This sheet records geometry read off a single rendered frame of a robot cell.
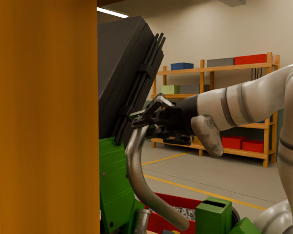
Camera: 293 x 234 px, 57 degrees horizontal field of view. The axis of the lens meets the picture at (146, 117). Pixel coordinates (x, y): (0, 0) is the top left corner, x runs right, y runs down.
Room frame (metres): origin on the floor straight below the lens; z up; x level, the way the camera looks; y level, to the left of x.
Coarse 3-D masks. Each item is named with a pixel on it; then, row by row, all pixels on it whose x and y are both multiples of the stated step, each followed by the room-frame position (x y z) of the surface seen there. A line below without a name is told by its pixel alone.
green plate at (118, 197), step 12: (108, 144) 0.65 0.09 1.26; (108, 156) 0.64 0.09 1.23; (120, 156) 0.67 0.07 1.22; (108, 168) 0.63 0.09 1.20; (120, 168) 0.66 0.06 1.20; (108, 180) 0.62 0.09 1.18; (120, 180) 0.65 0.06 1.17; (108, 192) 0.61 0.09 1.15; (120, 192) 0.64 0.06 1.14; (132, 192) 0.67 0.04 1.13; (108, 204) 0.60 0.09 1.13; (120, 204) 0.63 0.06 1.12; (132, 204) 0.66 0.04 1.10; (108, 216) 0.59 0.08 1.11; (120, 216) 0.62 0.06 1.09; (108, 228) 0.58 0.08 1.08
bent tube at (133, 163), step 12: (144, 132) 0.56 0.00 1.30; (132, 144) 0.53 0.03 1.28; (132, 156) 0.52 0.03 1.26; (132, 168) 0.51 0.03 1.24; (132, 180) 0.51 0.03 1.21; (144, 180) 0.51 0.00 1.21; (144, 192) 0.51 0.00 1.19; (156, 204) 0.53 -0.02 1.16; (168, 204) 0.57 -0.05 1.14; (168, 216) 0.56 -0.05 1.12; (180, 216) 0.59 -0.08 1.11; (180, 228) 0.59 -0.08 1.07
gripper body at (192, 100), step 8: (192, 96) 0.50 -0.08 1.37; (176, 104) 0.50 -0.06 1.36; (184, 104) 0.49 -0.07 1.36; (192, 104) 0.48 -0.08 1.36; (168, 112) 0.51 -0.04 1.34; (176, 112) 0.50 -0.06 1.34; (184, 112) 0.48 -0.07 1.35; (192, 112) 0.47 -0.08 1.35; (184, 120) 0.48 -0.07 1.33; (168, 128) 0.54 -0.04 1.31; (184, 128) 0.52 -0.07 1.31
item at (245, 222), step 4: (240, 220) 0.50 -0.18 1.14; (244, 220) 0.48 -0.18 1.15; (248, 220) 0.48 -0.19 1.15; (236, 224) 0.49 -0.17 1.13; (240, 224) 0.46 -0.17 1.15; (244, 224) 0.46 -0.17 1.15; (248, 224) 0.47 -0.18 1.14; (252, 224) 0.48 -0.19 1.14; (236, 228) 0.45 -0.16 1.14; (240, 228) 0.45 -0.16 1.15; (244, 228) 0.45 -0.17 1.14; (248, 228) 0.46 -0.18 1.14; (252, 228) 0.47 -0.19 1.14; (256, 228) 0.48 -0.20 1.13; (232, 232) 0.46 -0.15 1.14; (236, 232) 0.45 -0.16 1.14; (240, 232) 0.45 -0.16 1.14; (244, 232) 0.45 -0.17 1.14; (248, 232) 0.45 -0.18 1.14; (252, 232) 0.46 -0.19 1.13; (256, 232) 0.47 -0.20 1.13; (260, 232) 0.48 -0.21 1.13
